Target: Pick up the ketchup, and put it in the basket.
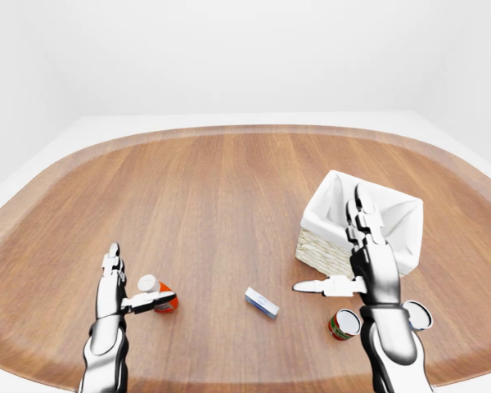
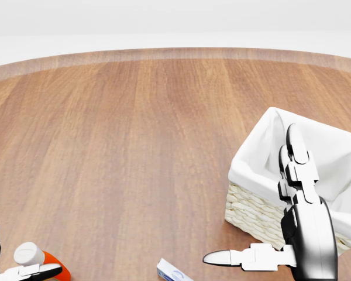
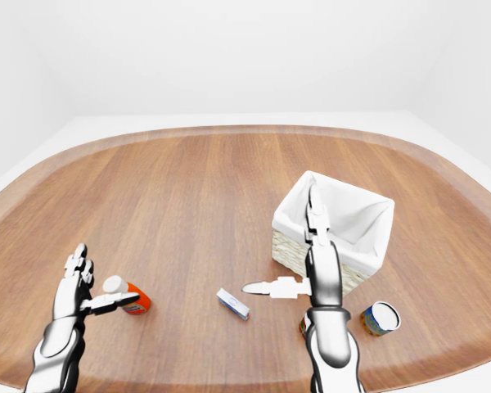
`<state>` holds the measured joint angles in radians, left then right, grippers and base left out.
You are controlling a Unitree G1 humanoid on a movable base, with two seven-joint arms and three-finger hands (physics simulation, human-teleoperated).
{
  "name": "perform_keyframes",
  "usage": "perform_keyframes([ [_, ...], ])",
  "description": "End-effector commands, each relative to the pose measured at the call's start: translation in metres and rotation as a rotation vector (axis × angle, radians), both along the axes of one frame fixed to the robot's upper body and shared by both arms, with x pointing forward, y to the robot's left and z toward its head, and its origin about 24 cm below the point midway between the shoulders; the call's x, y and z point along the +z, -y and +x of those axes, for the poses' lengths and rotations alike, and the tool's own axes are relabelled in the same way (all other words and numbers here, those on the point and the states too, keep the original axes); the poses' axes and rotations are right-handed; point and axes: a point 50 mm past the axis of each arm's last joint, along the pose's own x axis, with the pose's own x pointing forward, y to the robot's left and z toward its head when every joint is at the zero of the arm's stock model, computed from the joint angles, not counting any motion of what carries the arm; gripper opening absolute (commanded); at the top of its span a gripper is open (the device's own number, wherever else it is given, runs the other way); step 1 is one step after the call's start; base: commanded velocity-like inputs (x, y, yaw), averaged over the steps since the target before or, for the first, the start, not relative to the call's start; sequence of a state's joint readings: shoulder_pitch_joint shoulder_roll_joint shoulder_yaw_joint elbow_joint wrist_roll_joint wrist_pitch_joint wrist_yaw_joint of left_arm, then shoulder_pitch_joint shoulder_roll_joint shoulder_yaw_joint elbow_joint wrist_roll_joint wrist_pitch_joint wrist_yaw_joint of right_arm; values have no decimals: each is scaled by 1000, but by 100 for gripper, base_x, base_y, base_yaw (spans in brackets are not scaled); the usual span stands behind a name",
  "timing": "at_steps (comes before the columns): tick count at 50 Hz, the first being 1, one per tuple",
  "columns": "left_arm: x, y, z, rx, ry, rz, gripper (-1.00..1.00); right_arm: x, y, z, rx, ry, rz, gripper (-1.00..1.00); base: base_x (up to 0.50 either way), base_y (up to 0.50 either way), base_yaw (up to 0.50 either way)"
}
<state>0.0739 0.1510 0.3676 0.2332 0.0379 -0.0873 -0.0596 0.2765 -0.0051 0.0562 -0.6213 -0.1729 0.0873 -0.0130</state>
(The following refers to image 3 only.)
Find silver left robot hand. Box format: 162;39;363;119
52;242;141;324

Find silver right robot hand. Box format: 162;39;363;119
241;183;345;310

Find red ketchup bottle white cap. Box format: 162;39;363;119
102;275;152;315

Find wicker basket white cloth liner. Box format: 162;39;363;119
271;169;395;298

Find blue yellow printed tin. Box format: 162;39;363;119
360;300;402;337

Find small white blue box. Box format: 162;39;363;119
216;287;251;321

